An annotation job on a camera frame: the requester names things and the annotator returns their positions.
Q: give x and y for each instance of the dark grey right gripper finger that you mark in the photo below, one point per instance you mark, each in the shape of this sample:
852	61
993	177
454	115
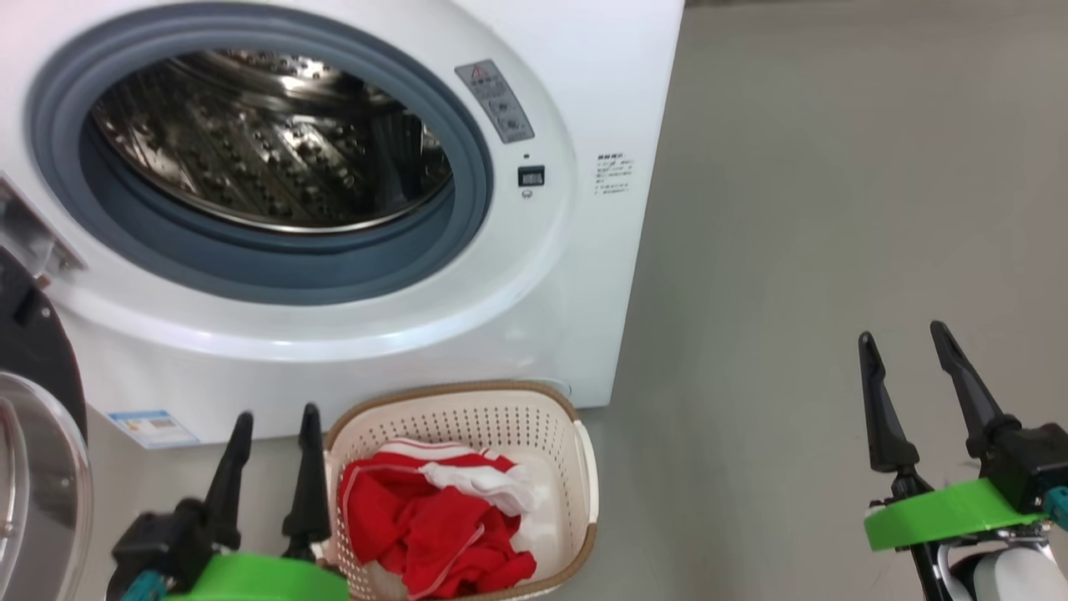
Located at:
884	417
968	392

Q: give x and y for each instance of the white front-load washing machine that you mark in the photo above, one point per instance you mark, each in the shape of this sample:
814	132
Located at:
542	292

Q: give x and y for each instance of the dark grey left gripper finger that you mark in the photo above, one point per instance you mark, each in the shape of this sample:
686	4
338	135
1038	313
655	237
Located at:
309	492
227	484

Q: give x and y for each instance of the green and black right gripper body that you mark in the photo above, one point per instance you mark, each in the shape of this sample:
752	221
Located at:
943	513

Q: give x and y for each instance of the cream perforated laundry basket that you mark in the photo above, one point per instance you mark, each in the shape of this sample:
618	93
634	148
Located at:
501	426

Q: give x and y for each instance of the red and white garment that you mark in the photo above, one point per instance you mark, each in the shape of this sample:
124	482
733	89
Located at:
434	526

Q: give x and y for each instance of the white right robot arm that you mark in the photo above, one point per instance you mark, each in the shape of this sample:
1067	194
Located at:
1018	576

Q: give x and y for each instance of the round glass washer door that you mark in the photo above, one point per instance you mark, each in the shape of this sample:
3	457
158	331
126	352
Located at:
42	501

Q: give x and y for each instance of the blue energy label sticker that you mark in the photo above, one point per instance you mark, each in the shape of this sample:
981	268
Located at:
154	428

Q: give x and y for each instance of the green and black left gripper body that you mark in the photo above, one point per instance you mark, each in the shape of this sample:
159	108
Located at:
250	580

